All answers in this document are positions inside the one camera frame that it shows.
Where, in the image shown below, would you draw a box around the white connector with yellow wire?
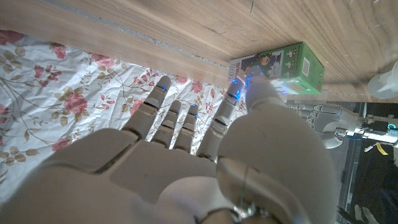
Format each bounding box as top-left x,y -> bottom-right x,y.
364,142 -> 389,156

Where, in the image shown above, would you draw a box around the clear plastic syringe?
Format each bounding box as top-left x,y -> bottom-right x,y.
367,60 -> 398,100

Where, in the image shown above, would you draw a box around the green cartoon print box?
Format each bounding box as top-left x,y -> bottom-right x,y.
228,42 -> 326,96

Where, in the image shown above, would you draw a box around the floral rose backdrop cloth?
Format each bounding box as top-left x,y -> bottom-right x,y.
0,28 -> 249,203

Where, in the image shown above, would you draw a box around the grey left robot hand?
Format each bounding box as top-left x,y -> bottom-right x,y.
287,102 -> 398,149

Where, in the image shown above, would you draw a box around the black and white gloves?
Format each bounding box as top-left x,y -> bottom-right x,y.
337,203 -> 382,224

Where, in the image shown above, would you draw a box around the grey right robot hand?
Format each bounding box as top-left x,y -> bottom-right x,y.
0,67 -> 340,224

